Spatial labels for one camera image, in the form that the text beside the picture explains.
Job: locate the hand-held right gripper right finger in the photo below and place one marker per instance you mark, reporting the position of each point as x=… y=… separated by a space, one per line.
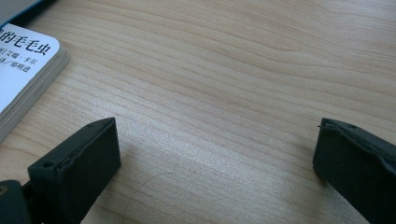
x=358 y=168

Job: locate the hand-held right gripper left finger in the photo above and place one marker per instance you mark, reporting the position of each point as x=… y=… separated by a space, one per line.
x=77 y=174

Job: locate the blue book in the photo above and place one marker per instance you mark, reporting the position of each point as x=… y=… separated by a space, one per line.
x=15 y=7

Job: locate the white caterpillar picture book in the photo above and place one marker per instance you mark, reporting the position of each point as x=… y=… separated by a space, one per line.
x=21 y=62

